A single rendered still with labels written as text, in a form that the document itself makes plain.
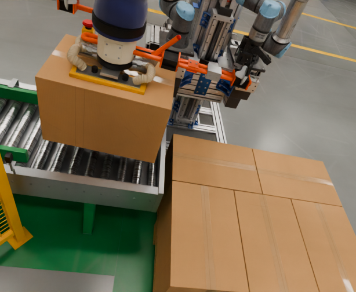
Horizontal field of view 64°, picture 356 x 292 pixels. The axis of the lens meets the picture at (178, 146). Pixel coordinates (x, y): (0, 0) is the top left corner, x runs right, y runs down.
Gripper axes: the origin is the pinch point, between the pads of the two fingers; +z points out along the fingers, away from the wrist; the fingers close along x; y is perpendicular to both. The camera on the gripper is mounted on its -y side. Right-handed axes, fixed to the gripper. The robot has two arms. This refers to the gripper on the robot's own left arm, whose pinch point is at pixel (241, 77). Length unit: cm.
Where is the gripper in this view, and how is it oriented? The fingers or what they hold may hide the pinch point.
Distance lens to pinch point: 145.1
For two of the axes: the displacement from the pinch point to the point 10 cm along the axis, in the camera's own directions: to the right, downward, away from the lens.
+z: -2.5, 6.6, 7.1
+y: -9.7, -2.2, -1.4
